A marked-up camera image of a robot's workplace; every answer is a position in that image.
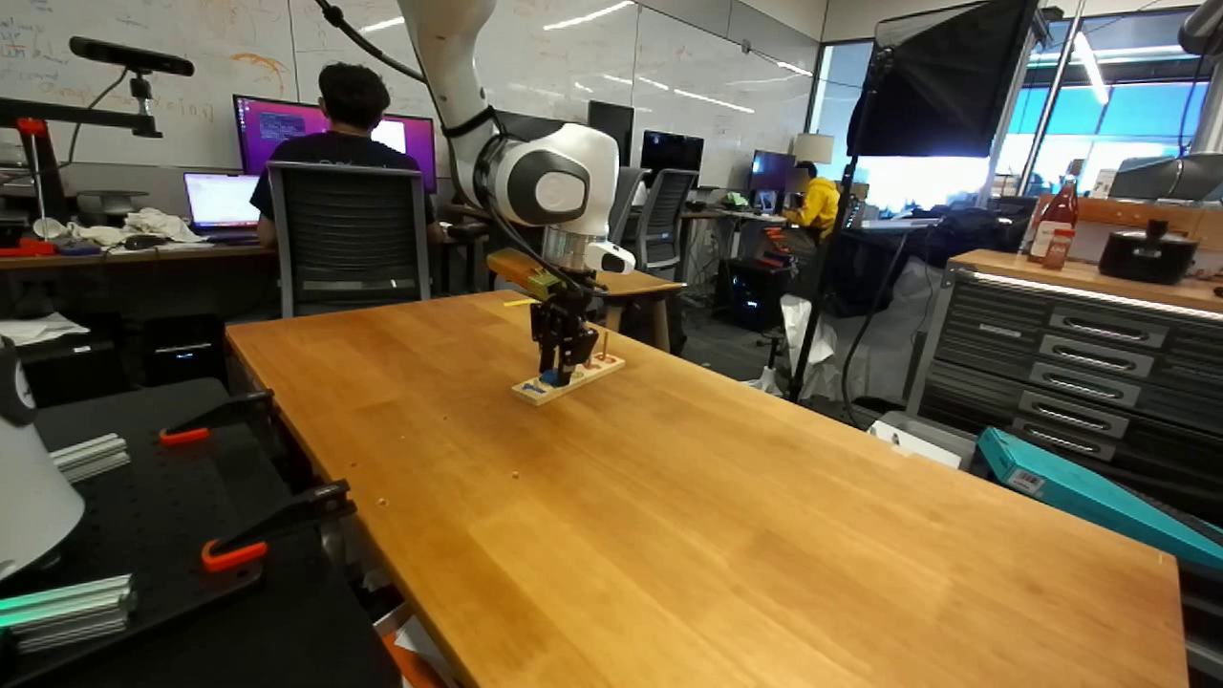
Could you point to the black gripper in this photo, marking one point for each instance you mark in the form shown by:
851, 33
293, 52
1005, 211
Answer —
566, 310

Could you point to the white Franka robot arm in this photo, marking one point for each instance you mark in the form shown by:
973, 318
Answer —
539, 177

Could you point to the black light stand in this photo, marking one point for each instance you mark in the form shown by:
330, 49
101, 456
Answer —
828, 270

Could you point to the yellow tape strip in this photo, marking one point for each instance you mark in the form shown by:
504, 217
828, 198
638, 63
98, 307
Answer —
517, 304

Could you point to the round wooden side table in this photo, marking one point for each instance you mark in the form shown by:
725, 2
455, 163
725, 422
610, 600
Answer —
634, 286

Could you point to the small black monitor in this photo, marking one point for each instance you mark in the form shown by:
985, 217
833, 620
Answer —
670, 151

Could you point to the tall black monitor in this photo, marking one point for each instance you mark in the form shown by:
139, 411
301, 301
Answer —
613, 124

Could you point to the grey mesh office chair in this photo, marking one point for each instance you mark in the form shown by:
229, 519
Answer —
344, 240

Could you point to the person in yellow shirt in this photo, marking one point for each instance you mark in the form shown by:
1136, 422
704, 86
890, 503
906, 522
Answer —
816, 202

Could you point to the person in black shirt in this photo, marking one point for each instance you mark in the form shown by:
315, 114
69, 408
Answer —
344, 129

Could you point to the black clamp with orange tip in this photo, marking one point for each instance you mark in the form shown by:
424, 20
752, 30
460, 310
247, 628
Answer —
215, 419
274, 522

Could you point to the white box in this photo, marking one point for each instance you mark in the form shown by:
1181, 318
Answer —
920, 440

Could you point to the monitor with purple screen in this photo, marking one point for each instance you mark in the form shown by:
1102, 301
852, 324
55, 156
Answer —
274, 129

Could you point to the open laptop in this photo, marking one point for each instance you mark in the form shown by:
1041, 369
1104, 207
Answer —
218, 202

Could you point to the black side table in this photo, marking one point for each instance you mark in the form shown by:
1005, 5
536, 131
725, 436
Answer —
167, 550

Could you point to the black softbox light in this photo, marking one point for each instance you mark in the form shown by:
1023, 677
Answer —
941, 84

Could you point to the red bottle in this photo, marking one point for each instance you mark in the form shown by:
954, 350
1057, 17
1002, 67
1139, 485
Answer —
1057, 233

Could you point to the grey drawer cabinet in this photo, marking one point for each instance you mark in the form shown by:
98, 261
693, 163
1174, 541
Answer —
1081, 369

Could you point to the teal case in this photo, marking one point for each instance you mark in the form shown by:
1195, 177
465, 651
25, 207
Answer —
1093, 495

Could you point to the white lamp shade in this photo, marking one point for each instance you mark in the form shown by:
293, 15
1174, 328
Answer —
27, 503

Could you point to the greenish aluminium extrusion bar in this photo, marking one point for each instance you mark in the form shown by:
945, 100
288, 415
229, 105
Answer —
61, 608

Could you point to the black camera bar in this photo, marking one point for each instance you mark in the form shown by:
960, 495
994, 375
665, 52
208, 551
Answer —
127, 54

